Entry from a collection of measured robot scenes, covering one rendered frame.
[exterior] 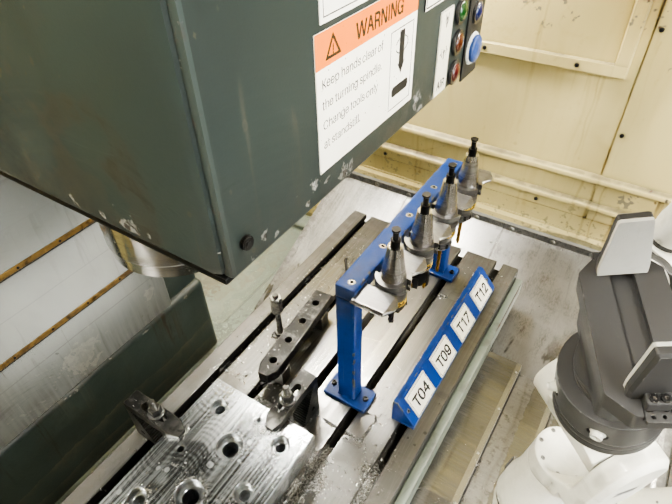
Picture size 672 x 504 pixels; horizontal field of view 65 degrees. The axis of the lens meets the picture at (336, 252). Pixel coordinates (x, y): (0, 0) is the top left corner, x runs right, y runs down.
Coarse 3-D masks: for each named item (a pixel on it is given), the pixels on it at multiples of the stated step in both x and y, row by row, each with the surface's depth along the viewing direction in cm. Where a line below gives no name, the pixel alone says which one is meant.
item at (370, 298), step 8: (368, 288) 88; (376, 288) 88; (360, 296) 87; (368, 296) 87; (376, 296) 87; (384, 296) 87; (392, 296) 87; (360, 304) 86; (368, 304) 85; (376, 304) 85; (384, 304) 85; (392, 304) 85; (376, 312) 84; (384, 312) 84; (392, 312) 84
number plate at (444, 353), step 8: (440, 344) 112; (448, 344) 113; (440, 352) 111; (448, 352) 113; (456, 352) 114; (432, 360) 109; (440, 360) 111; (448, 360) 112; (440, 368) 110; (440, 376) 110
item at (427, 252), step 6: (408, 240) 96; (438, 240) 96; (408, 246) 95; (414, 246) 95; (432, 246) 95; (414, 252) 94; (420, 252) 94; (426, 252) 94; (432, 252) 94; (426, 258) 95; (432, 258) 96
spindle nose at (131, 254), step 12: (108, 228) 51; (108, 240) 53; (120, 240) 51; (132, 240) 51; (120, 252) 53; (132, 252) 52; (144, 252) 51; (156, 252) 51; (132, 264) 54; (144, 264) 53; (156, 264) 52; (168, 264) 52; (180, 264) 53; (156, 276) 54; (168, 276) 54
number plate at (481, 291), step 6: (480, 276) 127; (480, 282) 126; (486, 282) 128; (474, 288) 124; (480, 288) 125; (486, 288) 127; (474, 294) 123; (480, 294) 125; (486, 294) 126; (474, 300) 123; (480, 300) 124; (486, 300) 126; (480, 306) 124
